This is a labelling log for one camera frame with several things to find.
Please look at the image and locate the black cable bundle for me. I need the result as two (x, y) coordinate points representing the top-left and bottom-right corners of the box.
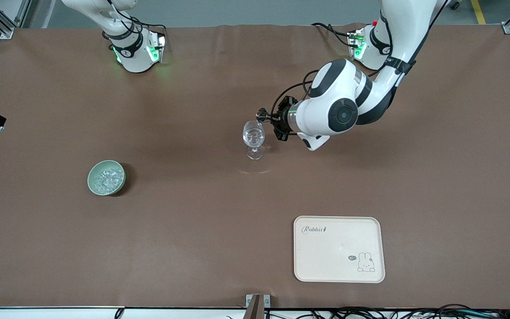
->
(226, 304), (510, 319)

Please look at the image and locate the pale green bowl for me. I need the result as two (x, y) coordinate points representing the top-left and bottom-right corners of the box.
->
(87, 160), (126, 196)

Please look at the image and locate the grey metal mount bracket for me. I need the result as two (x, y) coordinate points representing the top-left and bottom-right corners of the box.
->
(245, 294), (271, 319)

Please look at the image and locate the black base cable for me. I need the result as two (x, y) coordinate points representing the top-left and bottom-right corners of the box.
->
(128, 17), (167, 37)
(311, 22), (355, 48)

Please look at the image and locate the clear stemmed wine glass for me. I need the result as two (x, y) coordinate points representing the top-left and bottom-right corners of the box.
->
(242, 120), (266, 160)

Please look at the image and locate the cream rabbit print tray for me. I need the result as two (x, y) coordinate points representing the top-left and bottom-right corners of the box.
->
(293, 215), (386, 284)

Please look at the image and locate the grey base connector box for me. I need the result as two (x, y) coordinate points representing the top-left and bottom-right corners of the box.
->
(147, 30), (167, 63)
(347, 29), (367, 61)

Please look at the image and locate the brown table mat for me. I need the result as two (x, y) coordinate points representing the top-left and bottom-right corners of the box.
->
(0, 24), (510, 309)

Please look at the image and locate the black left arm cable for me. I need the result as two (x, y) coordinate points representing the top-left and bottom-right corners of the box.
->
(271, 0), (449, 117)

